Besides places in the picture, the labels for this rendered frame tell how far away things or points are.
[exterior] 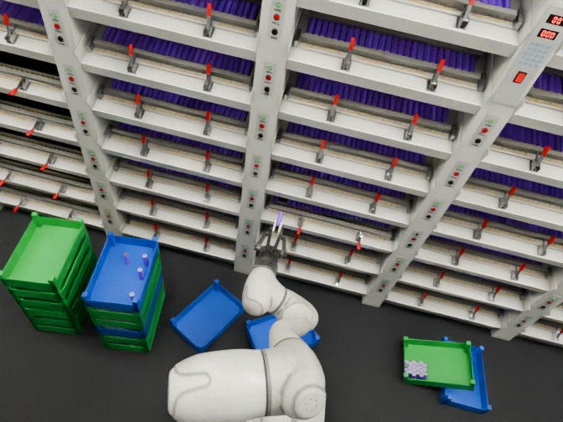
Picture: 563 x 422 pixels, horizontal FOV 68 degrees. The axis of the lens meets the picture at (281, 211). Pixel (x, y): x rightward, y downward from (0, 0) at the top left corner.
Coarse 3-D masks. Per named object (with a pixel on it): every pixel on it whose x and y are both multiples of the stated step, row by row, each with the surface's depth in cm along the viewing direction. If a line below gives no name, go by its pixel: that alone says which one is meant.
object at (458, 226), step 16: (448, 208) 170; (464, 208) 170; (448, 224) 169; (464, 224) 170; (480, 224) 170; (496, 224) 168; (512, 224) 169; (528, 224) 171; (464, 240) 170; (480, 240) 168; (496, 240) 168; (512, 240) 169; (528, 240) 169; (544, 240) 167; (560, 240) 168; (528, 256) 169; (544, 256) 167; (560, 256) 168
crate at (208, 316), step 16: (208, 288) 206; (224, 288) 207; (192, 304) 200; (208, 304) 206; (224, 304) 207; (240, 304) 200; (176, 320) 196; (192, 320) 199; (208, 320) 200; (224, 320) 202; (192, 336) 194; (208, 336) 195
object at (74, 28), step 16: (48, 0) 127; (48, 16) 131; (64, 16) 130; (48, 32) 136; (80, 32) 138; (64, 48) 139; (80, 64) 143; (64, 80) 149; (80, 80) 148; (80, 96) 153; (96, 128) 164; (80, 144) 172; (96, 144) 170; (96, 176) 185; (96, 192) 194; (112, 192) 193; (112, 208) 201; (112, 224) 211
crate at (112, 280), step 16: (112, 240) 170; (128, 240) 173; (144, 240) 172; (112, 256) 170; (128, 256) 171; (96, 272) 161; (112, 272) 165; (128, 272) 166; (144, 272) 167; (96, 288) 160; (112, 288) 161; (128, 288) 162; (144, 288) 159; (96, 304) 153; (112, 304) 153; (128, 304) 152
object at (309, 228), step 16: (304, 208) 187; (272, 224) 188; (288, 224) 184; (304, 224) 184; (320, 224) 185; (368, 224) 186; (336, 240) 187; (352, 240) 183; (368, 240) 184; (384, 240) 184
